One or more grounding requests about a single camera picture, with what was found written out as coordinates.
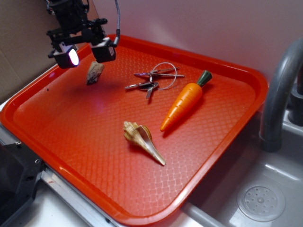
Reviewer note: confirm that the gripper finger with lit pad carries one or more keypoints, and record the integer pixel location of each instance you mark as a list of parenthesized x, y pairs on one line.
[(66, 57)]

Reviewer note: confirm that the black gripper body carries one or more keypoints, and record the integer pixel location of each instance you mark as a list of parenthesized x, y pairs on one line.
[(75, 27)]

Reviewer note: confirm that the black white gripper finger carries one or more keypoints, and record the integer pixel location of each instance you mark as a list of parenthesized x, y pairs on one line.
[(103, 51)]

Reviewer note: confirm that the beige wood chip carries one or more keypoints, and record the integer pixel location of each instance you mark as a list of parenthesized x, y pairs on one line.
[(94, 72)]

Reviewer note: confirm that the brown cardboard panel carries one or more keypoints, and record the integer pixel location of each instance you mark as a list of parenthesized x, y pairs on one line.
[(24, 44)]

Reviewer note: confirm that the tan spiral seashell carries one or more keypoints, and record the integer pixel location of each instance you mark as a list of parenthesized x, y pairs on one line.
[(140, 135)]

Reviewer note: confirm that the red plastic tray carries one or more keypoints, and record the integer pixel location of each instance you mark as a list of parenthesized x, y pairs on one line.
[(78, 129)]

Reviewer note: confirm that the orange toy carrot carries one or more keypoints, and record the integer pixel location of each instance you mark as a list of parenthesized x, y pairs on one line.
[(185, 101)]

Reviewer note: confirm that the grey curved faucet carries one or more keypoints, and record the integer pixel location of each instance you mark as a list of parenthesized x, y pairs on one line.
[(278, 96)]

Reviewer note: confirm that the grey sink basin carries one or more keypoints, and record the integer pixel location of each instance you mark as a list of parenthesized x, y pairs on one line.
[(214, 202)]

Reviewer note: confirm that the dark grey faucet knob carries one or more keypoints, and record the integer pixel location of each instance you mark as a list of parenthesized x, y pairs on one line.
[(295, 115)]

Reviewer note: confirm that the round sink drain strainer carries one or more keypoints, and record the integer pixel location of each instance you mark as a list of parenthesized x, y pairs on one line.
[(261, 201)]

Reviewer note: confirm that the metal keys on wire ring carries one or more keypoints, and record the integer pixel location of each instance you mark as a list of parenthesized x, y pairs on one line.
[(160, 71)]

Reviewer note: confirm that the black metal bracket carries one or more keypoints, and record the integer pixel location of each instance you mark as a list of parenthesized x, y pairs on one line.
[(20, 170)]

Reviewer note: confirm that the aluminium rail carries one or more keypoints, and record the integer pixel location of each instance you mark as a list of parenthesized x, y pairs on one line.
[(57, 203)]

